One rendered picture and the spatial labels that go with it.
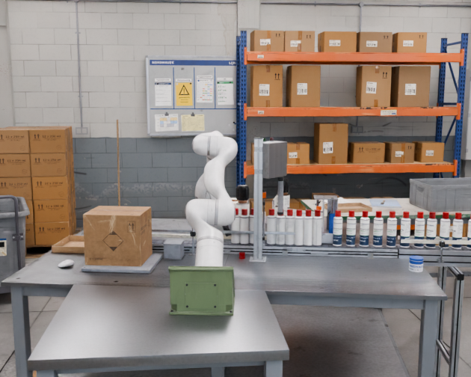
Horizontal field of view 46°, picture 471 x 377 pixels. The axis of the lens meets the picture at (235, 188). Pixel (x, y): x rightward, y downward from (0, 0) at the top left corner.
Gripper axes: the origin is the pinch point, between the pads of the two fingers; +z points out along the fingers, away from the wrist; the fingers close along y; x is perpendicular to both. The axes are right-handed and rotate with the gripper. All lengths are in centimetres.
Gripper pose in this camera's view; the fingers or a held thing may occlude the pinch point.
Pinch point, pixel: (227, 232)
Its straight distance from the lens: 321.1
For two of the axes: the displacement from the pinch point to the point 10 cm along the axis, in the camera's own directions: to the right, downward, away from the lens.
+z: 3.4, 9.3, 1.2
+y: 0.9, -1.6, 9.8
